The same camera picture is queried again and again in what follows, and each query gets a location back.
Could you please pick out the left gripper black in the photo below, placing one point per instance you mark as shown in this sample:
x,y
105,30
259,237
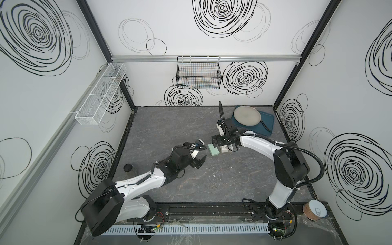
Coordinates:
x,y
194,163

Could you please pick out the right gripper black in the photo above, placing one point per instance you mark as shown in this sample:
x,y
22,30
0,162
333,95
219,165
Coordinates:
x,y
218,138

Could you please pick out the mint green jewelry box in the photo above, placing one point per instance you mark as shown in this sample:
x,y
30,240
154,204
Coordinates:
x,y
213,150

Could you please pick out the white box base black insert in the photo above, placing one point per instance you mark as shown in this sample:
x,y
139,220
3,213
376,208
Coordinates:
x,y
224,149

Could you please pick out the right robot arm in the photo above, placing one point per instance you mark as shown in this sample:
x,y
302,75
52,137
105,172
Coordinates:
x,y
290,165

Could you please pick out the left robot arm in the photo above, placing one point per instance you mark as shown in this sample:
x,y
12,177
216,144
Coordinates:
x,y
112,202

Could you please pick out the grey round pan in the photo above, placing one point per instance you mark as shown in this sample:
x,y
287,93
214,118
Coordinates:
x,y
249,116

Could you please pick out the teal tray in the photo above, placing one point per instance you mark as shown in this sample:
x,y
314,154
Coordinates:
x,y
259,128

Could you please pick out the brown tape roll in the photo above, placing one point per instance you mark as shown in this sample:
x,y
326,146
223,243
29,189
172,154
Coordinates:
x,y
314,210

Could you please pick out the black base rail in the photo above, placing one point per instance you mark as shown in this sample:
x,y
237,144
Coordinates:
x,y
248,210

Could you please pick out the black wire basket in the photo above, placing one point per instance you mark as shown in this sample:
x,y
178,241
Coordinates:
x,y
198,72

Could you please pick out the white slotted cable duct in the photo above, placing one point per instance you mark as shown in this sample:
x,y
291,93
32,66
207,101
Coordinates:
x,y
222,228

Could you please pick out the white wire shelf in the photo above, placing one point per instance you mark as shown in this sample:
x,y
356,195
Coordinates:
x,y
102,93

